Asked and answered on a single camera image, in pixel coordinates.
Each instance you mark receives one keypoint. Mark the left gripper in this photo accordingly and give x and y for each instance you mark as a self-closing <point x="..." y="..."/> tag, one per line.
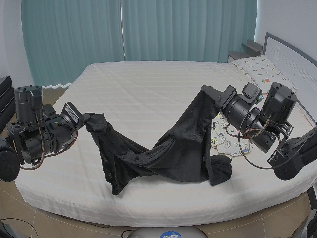
<point x="54" y="137"/>

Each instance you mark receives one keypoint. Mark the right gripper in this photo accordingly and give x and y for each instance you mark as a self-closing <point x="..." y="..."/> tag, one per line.
<point x="242" y="118"/>

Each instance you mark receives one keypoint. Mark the black T-shirt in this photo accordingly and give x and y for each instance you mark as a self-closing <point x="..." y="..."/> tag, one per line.
<point x="173" y="152"/>

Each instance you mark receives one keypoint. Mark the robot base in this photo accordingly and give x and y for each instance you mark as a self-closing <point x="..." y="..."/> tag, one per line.
<point x="148" y="233"/>

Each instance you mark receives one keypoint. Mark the bed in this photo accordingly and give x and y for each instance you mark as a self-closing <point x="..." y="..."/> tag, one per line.
<point x="148" y="95"/>

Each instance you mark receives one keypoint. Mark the grey bedside table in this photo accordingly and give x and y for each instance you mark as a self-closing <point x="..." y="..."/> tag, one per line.
<point x="239" y="54"/>

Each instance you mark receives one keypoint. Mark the white printed garment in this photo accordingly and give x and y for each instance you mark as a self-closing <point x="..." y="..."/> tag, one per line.
<point x="223" y="137"/>

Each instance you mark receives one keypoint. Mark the white printed pillow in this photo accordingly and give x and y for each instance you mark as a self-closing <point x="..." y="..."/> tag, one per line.
<point x="262" y="68"/>

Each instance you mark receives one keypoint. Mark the black chest of drawers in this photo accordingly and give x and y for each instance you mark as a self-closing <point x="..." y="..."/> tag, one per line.
<point x="6" y="100"/>

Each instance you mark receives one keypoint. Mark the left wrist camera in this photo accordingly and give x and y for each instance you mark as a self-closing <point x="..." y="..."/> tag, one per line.
<point x="49" y="110"/>

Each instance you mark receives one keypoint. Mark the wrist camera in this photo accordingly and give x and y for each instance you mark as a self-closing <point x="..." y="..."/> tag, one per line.
<point x="251" y="90"/>
<point x="49" y="110"/>

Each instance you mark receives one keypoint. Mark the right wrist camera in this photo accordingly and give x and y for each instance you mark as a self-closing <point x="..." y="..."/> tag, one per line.
<point x="251" y="90"/>

